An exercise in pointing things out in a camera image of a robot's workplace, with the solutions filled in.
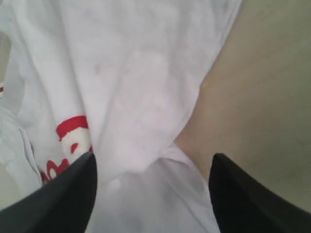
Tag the white t-shirt red lettering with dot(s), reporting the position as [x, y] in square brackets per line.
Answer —
[119, 78]

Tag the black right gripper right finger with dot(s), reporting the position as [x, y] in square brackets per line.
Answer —
[243, 205]

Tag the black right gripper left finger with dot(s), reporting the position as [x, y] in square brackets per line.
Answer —
[64, 205]

